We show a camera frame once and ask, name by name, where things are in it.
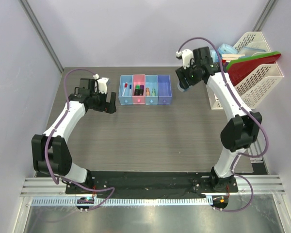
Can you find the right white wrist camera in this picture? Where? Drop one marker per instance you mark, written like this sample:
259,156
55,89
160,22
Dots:
186,56

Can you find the green plastic folder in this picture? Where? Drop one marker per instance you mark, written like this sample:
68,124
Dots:
254,61

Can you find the white mesh file organizer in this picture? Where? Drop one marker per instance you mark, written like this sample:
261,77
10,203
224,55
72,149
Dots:
263,79

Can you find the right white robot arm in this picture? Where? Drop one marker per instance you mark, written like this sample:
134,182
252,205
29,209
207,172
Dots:
162,140

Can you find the pink plastic drawer box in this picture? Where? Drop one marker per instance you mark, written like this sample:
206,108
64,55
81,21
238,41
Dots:
138,79

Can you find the green capped black highlighter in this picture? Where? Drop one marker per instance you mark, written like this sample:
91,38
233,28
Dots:
137,90

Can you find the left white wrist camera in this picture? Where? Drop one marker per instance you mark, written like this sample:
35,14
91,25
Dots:
101,84

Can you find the blue headphones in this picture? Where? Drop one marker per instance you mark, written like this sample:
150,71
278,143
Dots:
223,49

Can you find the light blue drawer box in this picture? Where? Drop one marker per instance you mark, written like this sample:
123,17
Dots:
151,81
126,100

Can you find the blue round tape dispenser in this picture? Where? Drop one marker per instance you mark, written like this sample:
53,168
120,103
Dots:
181,88

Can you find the purple capped black highlighter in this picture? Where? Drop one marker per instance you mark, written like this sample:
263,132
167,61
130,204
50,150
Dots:
141,90

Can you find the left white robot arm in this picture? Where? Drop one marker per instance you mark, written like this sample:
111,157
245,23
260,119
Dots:
50,153

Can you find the red plastic folder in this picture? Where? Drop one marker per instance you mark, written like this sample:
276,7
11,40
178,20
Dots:
237,75

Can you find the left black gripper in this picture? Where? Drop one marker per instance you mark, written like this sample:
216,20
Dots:
108,107

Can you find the aluminium rail frame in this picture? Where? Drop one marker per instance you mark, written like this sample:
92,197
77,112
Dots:
259,207

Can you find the red whiteboard marker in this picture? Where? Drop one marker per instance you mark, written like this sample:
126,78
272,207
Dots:
124,89

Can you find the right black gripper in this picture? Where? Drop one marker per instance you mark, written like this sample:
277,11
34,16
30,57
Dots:
182,74

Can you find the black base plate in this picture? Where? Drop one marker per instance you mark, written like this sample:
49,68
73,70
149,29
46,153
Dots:
159,185

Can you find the stack of books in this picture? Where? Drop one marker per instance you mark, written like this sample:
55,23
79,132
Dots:
227,58

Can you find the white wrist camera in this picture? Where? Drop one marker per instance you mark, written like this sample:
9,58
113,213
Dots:
186,56
101,84

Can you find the purple plastic drawer box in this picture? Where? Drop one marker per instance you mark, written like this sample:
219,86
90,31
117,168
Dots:
164,90

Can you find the white slotted cable duct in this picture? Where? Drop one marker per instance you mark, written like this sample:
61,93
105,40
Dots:
86,201

